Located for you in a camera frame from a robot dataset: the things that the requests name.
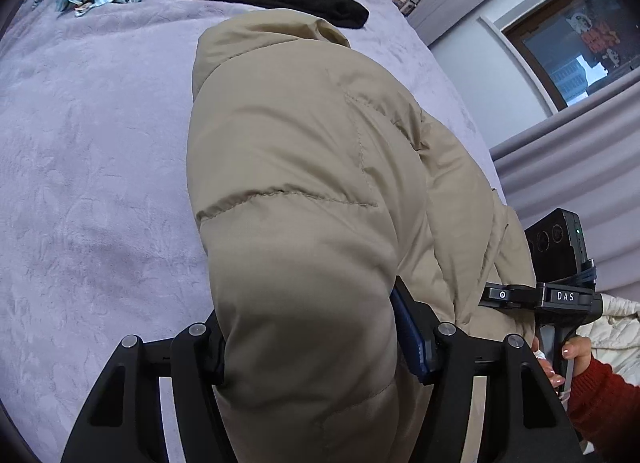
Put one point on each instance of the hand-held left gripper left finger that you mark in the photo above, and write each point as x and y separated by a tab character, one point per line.
200	353

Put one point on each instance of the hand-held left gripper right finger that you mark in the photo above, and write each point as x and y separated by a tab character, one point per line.
411	338

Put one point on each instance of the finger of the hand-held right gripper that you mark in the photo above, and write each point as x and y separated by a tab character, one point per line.
507	295

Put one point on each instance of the beige puffer jacket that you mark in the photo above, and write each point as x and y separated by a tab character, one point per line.
300	223

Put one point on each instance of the person's right forearm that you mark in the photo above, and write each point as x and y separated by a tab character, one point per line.
607	403

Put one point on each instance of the person's right hand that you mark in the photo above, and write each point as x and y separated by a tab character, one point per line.
575	350

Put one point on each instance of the white quilted cloth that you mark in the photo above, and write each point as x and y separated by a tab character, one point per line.
617	338

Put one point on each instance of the dark framed window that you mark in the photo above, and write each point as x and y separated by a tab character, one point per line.
575	43

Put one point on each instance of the purple bedspread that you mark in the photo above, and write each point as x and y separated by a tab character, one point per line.
90	158

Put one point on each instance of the cartoon window sticker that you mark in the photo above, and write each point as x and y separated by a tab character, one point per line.
595	38

